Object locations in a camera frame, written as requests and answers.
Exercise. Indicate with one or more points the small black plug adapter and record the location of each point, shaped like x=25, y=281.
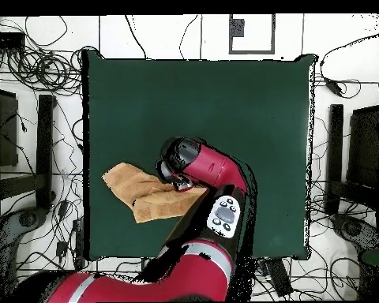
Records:
x=61, y=248

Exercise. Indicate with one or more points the dark green table cloth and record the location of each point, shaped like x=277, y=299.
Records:
x=240, y=110

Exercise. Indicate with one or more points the orange terry towel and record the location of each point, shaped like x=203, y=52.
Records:
x=145, y=195

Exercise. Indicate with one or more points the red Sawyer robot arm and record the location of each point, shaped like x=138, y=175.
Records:
x=211, y=164

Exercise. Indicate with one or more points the grey square frame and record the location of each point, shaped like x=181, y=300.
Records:
x=237, y=28

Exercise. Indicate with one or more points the narrow black power strip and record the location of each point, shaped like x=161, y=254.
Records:
x=79, y=243

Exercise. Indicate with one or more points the black rectangular box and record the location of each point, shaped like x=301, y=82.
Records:
x=6, y=40

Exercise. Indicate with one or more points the wide black power strip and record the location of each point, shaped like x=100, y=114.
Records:
x=279, y=277

